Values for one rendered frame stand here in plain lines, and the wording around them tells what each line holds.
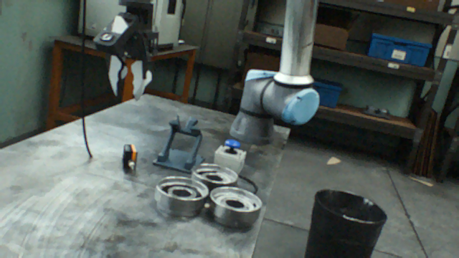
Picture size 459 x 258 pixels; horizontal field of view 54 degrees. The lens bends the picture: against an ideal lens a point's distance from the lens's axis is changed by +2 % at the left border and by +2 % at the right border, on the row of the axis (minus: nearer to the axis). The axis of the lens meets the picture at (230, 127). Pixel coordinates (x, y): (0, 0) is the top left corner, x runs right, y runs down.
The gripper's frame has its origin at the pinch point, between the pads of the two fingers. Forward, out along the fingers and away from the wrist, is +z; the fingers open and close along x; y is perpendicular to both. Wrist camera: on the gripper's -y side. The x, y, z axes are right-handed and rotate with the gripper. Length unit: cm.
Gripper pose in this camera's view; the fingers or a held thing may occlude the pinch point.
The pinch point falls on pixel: (125, 93)
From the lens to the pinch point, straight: 101.2
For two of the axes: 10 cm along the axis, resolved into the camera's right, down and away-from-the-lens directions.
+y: 2.9, -2.5, 9.2
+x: -9.5, -2.0, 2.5
